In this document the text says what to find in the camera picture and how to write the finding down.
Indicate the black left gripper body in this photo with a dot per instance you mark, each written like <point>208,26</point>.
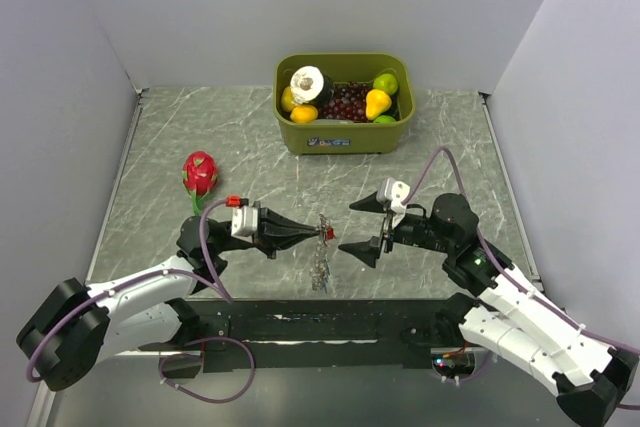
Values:
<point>239,242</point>

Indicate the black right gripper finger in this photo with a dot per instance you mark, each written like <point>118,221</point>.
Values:
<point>367,252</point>
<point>369,204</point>

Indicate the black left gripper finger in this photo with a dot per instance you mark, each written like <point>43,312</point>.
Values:
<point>275,243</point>
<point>275,225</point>

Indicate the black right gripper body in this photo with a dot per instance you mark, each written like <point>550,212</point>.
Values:
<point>414,229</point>

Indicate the round metal key organizer disc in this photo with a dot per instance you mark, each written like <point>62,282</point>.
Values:
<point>320,270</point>

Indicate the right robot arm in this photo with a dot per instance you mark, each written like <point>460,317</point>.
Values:
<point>499,309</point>

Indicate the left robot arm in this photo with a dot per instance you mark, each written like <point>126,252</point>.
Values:
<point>196,266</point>

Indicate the olive green plastic bin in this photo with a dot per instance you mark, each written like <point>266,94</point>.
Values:
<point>327,137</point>

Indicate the green fruit front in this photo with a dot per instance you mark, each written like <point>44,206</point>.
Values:
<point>384,119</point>

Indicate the red dragon fruit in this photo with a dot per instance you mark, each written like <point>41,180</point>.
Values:
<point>199,176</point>

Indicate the yellow pear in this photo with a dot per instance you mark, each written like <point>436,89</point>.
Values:
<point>377,102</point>

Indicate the dark red grapes bunch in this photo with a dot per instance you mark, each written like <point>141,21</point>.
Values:
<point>348,102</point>

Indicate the orange fruit front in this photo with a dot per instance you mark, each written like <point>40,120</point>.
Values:
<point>303,114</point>

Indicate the green lime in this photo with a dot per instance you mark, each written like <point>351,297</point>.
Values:
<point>387,83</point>

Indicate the yellow lemon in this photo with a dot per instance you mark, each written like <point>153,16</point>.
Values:
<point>287,102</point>

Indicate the white black tape roll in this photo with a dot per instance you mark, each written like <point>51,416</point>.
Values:
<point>310,85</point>

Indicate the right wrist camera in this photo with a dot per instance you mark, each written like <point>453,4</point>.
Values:
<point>391,195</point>

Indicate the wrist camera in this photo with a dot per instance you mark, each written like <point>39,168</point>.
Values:
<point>245,216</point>
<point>391,195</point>

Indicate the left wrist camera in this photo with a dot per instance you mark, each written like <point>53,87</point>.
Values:
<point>245,216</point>

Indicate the aluminium rail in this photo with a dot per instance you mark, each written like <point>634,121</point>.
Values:
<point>99,337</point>

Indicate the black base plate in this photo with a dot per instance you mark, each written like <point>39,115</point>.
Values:
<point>408,333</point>

